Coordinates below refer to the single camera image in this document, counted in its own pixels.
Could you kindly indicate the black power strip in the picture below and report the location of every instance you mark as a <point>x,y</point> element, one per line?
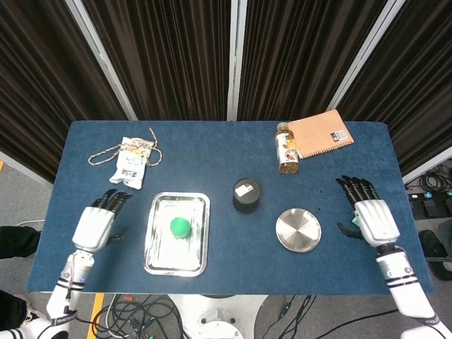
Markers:
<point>429,195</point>

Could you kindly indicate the black shoe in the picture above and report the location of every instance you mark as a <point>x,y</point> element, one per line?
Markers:
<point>429,243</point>

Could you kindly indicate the white partition post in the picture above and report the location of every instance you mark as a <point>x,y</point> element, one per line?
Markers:
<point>366,53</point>
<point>101,58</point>
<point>236,60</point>

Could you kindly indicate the dark brown pleated curtain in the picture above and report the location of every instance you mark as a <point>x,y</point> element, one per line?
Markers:
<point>42,88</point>
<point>300,53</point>
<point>416,88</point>
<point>169,53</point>

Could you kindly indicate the white partition base rail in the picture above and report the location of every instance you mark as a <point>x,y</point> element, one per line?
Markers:
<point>26,169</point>
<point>427,166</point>

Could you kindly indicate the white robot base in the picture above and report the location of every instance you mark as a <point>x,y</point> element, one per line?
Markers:
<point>215,318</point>

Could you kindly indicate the person in black clothing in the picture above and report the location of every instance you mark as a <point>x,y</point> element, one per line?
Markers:
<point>17,240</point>

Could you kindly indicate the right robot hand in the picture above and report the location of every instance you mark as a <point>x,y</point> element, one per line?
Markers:
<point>376,222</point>

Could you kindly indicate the amber tea bottle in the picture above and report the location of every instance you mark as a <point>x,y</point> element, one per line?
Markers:
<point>287,159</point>

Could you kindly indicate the round steel plate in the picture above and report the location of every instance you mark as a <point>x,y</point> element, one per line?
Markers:
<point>298,230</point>

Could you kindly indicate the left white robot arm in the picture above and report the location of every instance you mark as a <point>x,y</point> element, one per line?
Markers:
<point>70,279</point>

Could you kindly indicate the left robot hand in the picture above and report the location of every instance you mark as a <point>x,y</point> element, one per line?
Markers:
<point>93,229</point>

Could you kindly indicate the rectangular steel tray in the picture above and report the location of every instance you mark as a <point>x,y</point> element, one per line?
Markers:
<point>176,257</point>

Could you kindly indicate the tan spiral notebook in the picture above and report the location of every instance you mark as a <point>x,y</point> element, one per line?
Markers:
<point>321,134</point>

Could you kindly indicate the black cylindrical canister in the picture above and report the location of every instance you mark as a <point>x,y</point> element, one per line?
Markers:
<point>246,192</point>

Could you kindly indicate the green rubber ball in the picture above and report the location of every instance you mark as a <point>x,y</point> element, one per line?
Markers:
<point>181,227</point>

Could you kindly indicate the blue fabric table cover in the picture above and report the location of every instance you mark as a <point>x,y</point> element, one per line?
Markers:
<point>229,166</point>

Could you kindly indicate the white printed snack bag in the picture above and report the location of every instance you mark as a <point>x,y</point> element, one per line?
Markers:
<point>130,166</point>

